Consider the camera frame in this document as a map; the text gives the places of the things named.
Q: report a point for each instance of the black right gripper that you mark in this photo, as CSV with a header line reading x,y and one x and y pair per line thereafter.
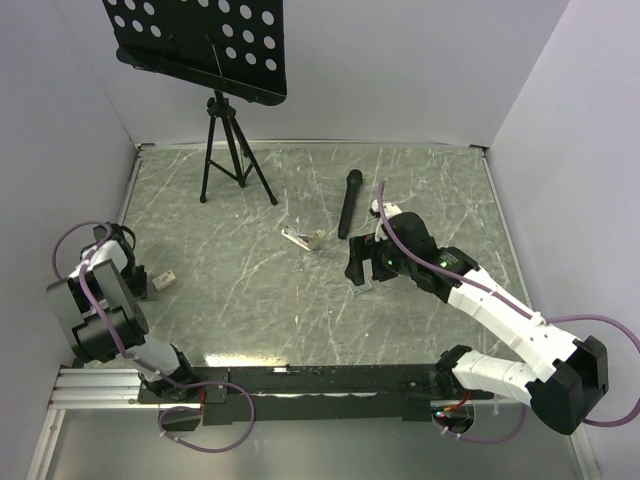
x,y
364,248

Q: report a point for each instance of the small cardboard piece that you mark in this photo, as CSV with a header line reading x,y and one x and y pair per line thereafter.
x,y
164,280

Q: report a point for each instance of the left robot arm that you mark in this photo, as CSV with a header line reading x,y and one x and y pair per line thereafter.
x,y
97,307

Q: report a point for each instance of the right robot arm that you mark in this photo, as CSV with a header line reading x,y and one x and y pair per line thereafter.
x,y
560,376

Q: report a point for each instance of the black microphone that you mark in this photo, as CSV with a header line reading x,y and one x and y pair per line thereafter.
x,y
354,182

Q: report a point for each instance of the black perforated music stand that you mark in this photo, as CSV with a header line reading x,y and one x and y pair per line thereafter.
x,y
234,48

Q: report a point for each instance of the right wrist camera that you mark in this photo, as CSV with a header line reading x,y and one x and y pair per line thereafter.
x,y
389,209

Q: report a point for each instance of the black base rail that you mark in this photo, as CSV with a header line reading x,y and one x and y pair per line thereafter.
x,y
405,391

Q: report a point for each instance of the aluminium frame rail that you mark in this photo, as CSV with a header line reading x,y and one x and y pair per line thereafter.
x,y
122,388

